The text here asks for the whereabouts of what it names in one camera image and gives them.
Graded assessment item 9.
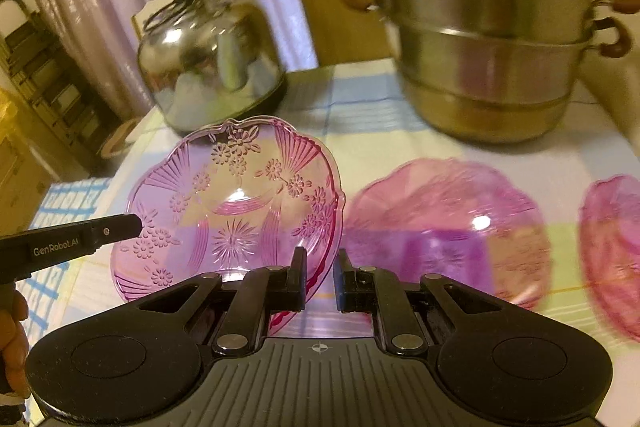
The pink glass plate with flowers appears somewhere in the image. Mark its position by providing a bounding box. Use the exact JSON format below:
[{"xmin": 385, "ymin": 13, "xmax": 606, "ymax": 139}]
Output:
[{"xmin": 109, "ymin": 115, "xmax": 347, "ymax": 336}]

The person's left hand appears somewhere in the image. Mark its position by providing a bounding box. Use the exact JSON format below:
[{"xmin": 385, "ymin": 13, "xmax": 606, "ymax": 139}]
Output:
[{"xmin": 0, "ymin": 291, "xmax": 30, "ymax": 399}]

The blue white checkered cloth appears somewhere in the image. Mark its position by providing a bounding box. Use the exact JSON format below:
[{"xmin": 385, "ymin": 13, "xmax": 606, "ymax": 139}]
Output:
[{"xmin": 16, "ymin": 178, "xmax": 111, "ymax": 345}]

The dark slatted rack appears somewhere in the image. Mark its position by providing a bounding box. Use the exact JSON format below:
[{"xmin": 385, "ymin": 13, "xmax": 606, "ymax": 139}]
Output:
[{"xmin": 1, "ymin": 0, "xmax": 122, "ymax": 176}]

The checkered pastel tablecloth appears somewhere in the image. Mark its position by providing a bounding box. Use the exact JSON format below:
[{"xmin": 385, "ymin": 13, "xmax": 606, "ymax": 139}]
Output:
[{"xmin": 18, "ymin": 59, "xmax": 639, "ymax": 426}]

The stainless steel kettle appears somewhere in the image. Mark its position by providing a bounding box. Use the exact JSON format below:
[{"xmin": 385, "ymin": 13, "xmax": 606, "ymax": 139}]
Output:
[{"xmin": 138, "ymin": 0, "xmax": 286, "ymax": 135}]

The stacked steel steamer pot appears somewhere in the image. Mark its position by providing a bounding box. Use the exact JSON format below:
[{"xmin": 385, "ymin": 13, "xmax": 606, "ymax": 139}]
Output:
[{"xmin": 341, "ymin": 0, "xmax": 639, "ymax": 144}]

